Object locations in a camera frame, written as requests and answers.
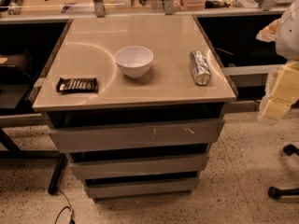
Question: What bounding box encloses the black floor cable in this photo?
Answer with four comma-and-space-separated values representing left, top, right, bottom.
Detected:
53, 189, 77, 224

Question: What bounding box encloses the grey bottom drawer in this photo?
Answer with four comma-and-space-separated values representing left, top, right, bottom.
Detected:
84, 177, 199, 199

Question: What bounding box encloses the black chair base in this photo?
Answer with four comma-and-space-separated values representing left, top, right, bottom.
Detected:
267, 144, 299, 203

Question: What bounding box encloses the grey drawer cabinet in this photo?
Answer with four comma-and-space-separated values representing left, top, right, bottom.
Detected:
33, 15, 235, 201

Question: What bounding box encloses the grey drawer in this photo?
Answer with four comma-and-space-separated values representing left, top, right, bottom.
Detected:
49, 119, 224, 153
69, 154, 209, 180
84, 177, 199, 199

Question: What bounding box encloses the black table leg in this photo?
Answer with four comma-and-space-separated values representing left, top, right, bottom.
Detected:
48, 154, 66, 195

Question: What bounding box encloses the black snack bar wrapper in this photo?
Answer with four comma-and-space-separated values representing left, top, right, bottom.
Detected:
56, 77, 97, 93

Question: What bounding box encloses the silver soda can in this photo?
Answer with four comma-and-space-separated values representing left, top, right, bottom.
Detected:
189, 50, 211, 86

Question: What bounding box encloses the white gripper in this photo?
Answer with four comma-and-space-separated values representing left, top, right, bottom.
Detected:
259, 61, 299, 121

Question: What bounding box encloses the grey middle drawer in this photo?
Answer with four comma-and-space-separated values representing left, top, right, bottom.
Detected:
69, 154, 209, 180

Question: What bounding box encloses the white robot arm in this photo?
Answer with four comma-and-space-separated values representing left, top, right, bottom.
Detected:
256, 0, 299, 125

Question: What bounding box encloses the grey top drawer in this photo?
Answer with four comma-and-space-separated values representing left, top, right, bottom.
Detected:
49, 119, 224, 153

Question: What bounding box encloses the white bowl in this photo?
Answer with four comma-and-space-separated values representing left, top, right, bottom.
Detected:
114, 46, 154, 78

